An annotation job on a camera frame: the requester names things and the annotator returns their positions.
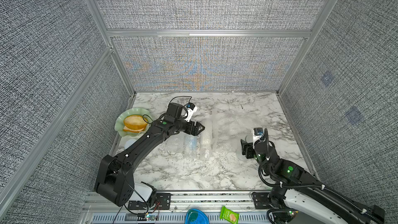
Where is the clear glass vase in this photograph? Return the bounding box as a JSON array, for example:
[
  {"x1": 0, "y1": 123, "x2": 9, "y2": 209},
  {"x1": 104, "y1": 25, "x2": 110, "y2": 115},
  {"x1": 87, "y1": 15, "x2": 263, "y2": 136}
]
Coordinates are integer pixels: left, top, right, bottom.
[{"x1": 236, "y1": 134, "x2": 255, "y2": 161}]

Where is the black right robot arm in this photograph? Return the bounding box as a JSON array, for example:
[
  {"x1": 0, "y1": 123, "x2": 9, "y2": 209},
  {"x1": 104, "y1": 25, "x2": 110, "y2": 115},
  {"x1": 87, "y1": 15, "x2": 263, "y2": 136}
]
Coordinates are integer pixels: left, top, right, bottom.
[{"x1": 240, "y1": 140, "x2": 385, "y2": 224}]

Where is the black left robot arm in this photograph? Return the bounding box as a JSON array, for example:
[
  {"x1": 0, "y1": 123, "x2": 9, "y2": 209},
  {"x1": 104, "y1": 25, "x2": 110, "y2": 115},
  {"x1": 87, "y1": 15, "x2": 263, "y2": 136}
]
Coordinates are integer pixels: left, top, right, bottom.
[{"x1": 94, "y1": 119, "x2": 205, "y2": 206}]

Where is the bubble wrapped blue item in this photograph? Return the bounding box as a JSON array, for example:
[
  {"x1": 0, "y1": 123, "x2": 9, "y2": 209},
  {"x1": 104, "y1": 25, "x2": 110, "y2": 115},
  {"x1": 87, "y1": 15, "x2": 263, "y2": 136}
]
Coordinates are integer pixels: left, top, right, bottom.
[{"x1": 184, "y1": 135, "x2": 199, "y2": 158}]

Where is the bread roll sandwich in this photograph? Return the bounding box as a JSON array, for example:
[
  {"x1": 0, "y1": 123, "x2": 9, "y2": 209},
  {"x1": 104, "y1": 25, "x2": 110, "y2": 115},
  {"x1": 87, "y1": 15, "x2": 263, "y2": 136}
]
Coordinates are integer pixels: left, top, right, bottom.
[{"x1": 123, "y1": 115, "x2": 148, "y2": 133}]

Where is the green scalloped glass plate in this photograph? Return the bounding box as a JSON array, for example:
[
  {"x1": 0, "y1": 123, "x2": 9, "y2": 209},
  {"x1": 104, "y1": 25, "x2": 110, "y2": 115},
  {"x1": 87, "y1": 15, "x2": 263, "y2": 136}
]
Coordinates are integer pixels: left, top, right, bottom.
[{"x1": 115, "y1": 107, "x2": 153, "y2": 137}]

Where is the white round lid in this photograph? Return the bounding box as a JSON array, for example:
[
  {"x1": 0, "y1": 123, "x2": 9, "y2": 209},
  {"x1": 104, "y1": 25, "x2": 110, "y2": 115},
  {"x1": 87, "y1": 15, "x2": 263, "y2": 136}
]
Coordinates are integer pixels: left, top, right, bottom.
[{"x1": 124, "y1": 139, "x2": 137, "y2": 149}]

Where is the green snack packet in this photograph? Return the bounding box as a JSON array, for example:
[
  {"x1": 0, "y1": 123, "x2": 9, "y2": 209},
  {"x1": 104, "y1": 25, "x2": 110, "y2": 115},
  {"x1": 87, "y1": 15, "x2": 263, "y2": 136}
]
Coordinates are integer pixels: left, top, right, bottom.
[{"x1": 219, "y1": 206, "x2": 239, "y2": 224}]

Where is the blue plastic container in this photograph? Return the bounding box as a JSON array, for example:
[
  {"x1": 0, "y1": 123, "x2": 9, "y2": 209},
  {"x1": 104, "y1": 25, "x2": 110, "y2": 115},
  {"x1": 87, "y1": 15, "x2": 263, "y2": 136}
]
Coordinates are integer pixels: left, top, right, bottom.
[{"x1": 184, "y1": 209, "x2": 209, "y2": 224}]

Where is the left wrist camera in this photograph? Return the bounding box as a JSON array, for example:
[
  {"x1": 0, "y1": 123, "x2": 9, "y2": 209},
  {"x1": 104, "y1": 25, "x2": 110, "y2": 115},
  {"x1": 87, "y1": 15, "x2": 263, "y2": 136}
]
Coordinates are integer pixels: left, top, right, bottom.
[{"x1": 166, "y1": 103, "x2": 198, "y2": 122}]

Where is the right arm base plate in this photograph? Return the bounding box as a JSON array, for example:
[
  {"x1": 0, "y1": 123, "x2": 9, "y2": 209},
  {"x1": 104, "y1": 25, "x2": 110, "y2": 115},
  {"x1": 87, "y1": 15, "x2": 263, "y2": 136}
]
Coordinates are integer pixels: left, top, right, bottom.
[{"x1": 251, "y1": 191, "x2": 280, "y2": 209}]

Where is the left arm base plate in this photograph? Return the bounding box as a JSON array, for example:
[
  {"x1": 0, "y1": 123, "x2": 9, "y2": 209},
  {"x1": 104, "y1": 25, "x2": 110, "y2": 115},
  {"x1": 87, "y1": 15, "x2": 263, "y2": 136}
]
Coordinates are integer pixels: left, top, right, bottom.
[{"x1": 127, "y1": 193, "x2": 171, "y2": 212}]

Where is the aluminium front rail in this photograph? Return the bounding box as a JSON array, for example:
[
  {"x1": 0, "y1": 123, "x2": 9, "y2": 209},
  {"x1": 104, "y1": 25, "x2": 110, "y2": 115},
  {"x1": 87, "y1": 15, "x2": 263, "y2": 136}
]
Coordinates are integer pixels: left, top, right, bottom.
[{"x1": 81, "y1": 190, "x2": 346, "y2": 224}]

